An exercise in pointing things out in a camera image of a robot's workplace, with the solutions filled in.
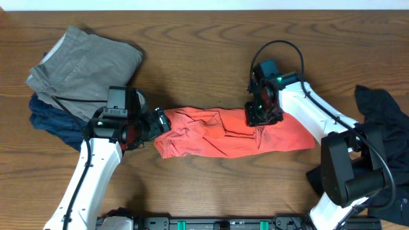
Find red printed t-shirt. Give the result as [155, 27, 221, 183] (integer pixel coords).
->
[154, 107, 315, 158]

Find black Sydrogen garment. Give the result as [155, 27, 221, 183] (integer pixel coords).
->
[306, 86, 408, 226]

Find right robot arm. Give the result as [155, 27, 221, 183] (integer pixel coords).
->
[245, 75, 396, 229]

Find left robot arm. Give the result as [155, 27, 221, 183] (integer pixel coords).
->
[44, 108, 171, 229]

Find folded grey trousers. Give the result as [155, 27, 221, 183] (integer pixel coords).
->
[26, 26, 143, 121]

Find folded navy blue garment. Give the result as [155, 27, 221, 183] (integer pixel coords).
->
[28, 52, 126, 153]

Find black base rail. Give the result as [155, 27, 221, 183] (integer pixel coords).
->
[95, 207, 383, 230]

